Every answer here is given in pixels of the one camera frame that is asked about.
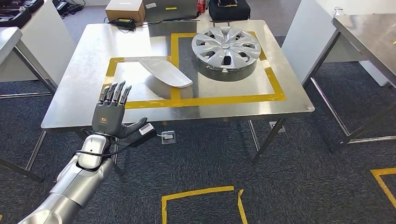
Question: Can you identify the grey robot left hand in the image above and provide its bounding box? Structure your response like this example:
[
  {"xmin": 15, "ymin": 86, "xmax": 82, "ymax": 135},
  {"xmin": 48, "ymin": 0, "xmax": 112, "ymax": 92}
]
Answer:
[{"xmin": 91, "ymin": 81, "xmax": 149, "ymax": 139}]

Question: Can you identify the white moulded plastic part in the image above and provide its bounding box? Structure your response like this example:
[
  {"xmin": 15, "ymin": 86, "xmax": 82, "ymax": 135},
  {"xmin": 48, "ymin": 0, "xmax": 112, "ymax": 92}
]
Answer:
[{"xmin": 138, "ymin": 58, "xmax": 194, "ymax": 89}]

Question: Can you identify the steel workbench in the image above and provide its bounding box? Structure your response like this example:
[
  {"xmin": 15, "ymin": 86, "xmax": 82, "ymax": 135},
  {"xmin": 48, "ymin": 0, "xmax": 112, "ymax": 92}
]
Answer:
[
  {"xmin": 301, "ymin": 14, "xmax": 396, "ymax": 147},
  {"xmin": 0, "ymin": 26, "xmax": 59, "ymax": 99},
  {"xmin": 24, "ymin": 19, "xmax": 316, "ymax": 176}
]

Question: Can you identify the metal floor socket plate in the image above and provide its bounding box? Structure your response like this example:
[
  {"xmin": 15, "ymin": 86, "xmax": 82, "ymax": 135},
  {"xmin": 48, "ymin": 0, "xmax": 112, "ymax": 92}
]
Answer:
[
  {"xmin": 161, "ymin": 130, "xmax": 177, "ymax": 145},
  {"xmin": 268, "ymin": 120, "xmax": 287, "ymax": 133}
]

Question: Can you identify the white partition panel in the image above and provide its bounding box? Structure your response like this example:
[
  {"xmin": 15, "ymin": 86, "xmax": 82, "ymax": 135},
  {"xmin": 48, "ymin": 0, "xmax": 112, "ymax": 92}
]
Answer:
[
  {"xmin": 0, "ymin": 0, "xmax": 77, "ymax": 84},
  {"xmin": 281, "ymin": 0, "xmax": 396, "ymax": 88}
]

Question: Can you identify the black power adapter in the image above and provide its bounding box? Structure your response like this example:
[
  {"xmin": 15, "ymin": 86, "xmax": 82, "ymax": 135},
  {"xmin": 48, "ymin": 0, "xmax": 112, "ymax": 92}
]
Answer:
[{"xmin": 108, "ymin": 18, "xmax": 136, "ymax": 31}]

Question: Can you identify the brown cardboard box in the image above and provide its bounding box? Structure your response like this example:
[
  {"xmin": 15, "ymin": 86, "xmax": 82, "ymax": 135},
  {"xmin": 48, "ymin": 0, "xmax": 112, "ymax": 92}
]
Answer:
[{"xmin": 104, "ymin": 0, "xmax": 147, "ymax": 25}]

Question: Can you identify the yellow floor tape square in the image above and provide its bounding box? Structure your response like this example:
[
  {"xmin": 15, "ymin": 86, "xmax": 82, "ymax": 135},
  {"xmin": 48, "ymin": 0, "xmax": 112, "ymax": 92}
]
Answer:
[
  {"xmin": 370, "ymin": 167, "xmax": 396, "ymax": 210},
  {"xmin": 161, "ymin": 185, "xmax": 249, "ymax": 224}
]

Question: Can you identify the black equipment case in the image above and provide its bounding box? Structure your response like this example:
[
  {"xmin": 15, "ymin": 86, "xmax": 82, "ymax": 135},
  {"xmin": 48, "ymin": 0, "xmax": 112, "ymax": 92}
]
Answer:
[{"xmin": 0, "ymin": 0, "xmax": 45, "ymax": 29}]

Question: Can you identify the silver wheel hubcap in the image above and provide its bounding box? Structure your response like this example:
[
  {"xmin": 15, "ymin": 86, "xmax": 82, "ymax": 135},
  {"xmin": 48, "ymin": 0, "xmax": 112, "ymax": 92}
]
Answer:
[{"xmin": 191, "ymin": 26, "xmax": 262, "ymax": 73}]

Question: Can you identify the black carrying case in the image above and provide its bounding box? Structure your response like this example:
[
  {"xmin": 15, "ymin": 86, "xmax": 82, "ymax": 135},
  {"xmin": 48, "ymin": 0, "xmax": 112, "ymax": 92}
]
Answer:
[{"xmin": 208, "ymin": 0, "xmax": 251, "ymax": 21}]

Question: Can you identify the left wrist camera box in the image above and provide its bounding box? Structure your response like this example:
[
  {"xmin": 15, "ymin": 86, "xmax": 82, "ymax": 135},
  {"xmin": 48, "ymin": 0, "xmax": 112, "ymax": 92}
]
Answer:
[{"xmin": 116, "ymin": 123, "xmax": 157, "ymax": 148}]

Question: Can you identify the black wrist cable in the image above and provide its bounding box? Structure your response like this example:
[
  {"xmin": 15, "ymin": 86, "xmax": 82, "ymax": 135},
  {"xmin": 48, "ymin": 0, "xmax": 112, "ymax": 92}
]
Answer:
[{"xmin": 75, "ymin": 128, "xmax": 131, "ymax": 158}]

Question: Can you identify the black adapter cable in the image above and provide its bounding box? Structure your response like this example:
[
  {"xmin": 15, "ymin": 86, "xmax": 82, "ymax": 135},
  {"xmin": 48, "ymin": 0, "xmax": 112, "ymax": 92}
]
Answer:
[{"xmin": 103, "ymin": 15, "xmax": 201, "ymax": 32}]

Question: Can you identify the black charger with cables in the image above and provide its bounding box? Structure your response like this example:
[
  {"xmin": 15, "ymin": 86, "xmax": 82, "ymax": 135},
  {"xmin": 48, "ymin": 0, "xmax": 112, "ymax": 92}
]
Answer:
[{"xmin": 52, "ymin": 0, "xmax": 85, "ymax": 16}]

